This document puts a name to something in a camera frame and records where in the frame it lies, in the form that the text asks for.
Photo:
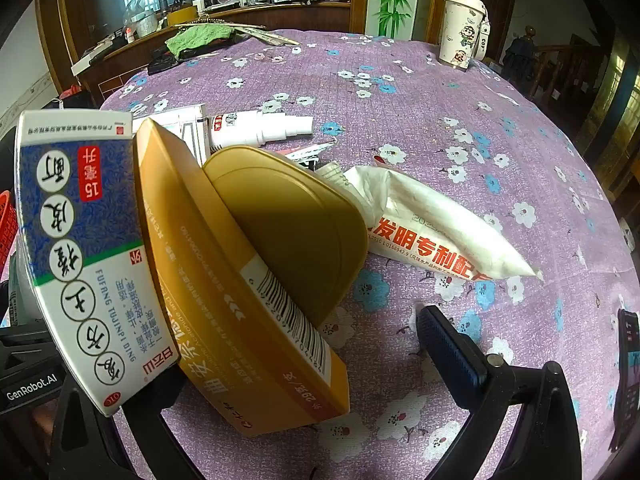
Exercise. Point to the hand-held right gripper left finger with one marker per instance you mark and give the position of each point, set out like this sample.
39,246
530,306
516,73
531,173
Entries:
140,440

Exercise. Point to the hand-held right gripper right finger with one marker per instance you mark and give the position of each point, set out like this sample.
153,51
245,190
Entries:
452,355

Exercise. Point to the white packet red print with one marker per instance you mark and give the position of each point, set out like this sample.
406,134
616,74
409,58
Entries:
440,230

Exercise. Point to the blue white medicine box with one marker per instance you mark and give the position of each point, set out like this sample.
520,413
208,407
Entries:
75,240

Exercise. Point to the red plastic basket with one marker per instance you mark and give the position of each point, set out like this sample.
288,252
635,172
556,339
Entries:
6,230

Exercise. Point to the white grey medicine box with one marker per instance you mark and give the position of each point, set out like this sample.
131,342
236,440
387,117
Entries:
185,125

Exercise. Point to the white spray bottle red label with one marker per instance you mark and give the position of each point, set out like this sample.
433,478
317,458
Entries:
260,127

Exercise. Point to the dark smartphone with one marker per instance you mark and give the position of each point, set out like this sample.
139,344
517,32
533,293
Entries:
627,370

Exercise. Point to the dark hanging jacket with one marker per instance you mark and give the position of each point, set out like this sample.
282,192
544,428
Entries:
522,55

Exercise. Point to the wooden stair railing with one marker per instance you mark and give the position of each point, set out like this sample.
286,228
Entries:
570,67

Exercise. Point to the white flat box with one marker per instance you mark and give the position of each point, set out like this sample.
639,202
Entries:
90,60

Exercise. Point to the white cartoon print cup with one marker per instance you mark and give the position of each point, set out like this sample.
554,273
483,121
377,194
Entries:
460,25

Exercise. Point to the black pouch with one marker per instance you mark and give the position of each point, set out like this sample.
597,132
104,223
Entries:
165,60

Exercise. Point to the dark wooden door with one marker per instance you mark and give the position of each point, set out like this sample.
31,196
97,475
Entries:
495,5

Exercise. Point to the silver metal can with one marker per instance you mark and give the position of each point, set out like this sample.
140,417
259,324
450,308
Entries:
146,22

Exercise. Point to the bundle of thin silver sticks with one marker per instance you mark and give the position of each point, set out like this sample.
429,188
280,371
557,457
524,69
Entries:
270,36

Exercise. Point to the green cloth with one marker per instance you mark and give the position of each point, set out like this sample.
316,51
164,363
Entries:
200,37

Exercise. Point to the wooden counter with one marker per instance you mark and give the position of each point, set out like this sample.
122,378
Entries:
280,17

